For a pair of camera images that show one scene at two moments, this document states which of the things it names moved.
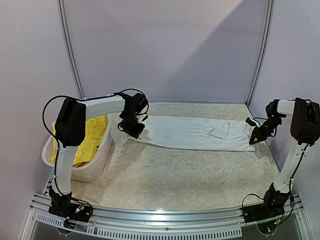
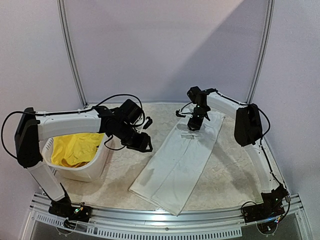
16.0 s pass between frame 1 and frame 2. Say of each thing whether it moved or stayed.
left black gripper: moved
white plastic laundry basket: stayed
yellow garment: stayed
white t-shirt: moved
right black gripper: moved
